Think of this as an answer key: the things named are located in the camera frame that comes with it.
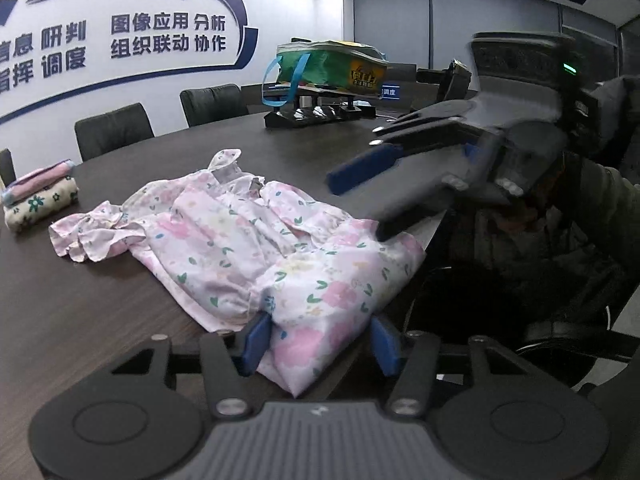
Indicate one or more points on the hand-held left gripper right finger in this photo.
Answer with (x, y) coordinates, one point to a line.
(384, 345)

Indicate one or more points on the blue name plate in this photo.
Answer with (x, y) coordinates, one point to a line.
(389, 92)

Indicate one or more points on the person's olive jacket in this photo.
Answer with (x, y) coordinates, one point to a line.
(610, 220)

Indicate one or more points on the folded pink cloth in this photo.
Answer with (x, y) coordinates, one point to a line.
(40, 180)

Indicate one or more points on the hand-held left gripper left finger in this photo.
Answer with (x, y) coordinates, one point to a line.
(255, 345)

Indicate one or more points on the black desktop rack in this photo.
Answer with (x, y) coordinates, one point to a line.
(300, 117)

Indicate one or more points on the black office chair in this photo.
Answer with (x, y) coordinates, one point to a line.
(401, 72)
(212, 105)
(115, 132)
(7, 170)

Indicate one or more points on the black swivel chair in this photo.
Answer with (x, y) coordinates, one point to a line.
(575, 335)

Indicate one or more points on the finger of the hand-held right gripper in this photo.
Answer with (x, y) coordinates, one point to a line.
(365, 170)
(415, 210)

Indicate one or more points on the folded white green-flowered cloth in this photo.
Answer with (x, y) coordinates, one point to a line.
(45, 205)

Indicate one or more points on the pink floral dress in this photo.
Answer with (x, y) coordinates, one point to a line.
(225, 250)

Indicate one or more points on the black desktop device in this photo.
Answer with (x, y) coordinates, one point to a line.
(450, 80)

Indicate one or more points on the blue wall lettering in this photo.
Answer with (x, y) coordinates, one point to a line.
(247, 47)

